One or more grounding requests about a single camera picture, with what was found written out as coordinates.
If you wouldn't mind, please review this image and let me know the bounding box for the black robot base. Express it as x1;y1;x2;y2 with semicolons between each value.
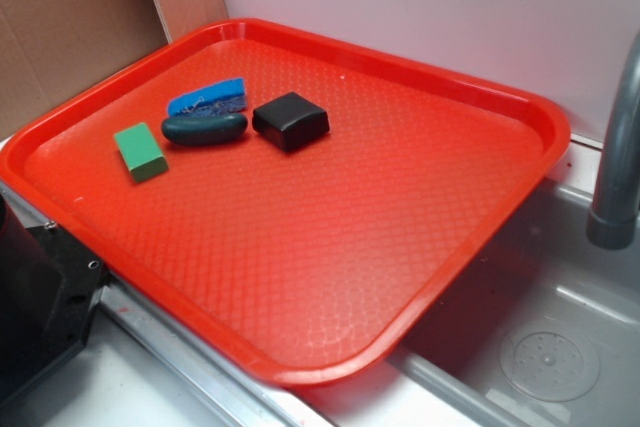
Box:
1;200;106;406

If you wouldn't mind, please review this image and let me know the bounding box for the black rectangular block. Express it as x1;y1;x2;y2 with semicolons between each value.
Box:
252;92;330;152

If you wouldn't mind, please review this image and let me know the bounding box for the green rectangular block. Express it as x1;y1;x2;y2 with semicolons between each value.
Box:
114;122;169;183

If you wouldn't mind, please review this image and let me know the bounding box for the red plastic tray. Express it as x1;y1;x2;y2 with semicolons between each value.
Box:
1;19;570;386

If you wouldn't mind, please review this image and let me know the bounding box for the blue scrub sponge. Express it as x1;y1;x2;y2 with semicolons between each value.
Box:
167;77;247;117

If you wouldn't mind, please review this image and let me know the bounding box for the dark green oval object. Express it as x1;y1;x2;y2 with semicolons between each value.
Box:
161;113;248;147

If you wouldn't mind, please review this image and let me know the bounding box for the grey plastic sink basin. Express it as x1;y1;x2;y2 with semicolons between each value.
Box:
303;181;639;426

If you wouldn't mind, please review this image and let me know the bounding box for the grey faucet spout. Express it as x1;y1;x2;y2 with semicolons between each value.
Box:
586;38;639;250

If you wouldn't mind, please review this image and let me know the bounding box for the brown cardboard panel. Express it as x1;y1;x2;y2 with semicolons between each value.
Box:
1;0;227;138

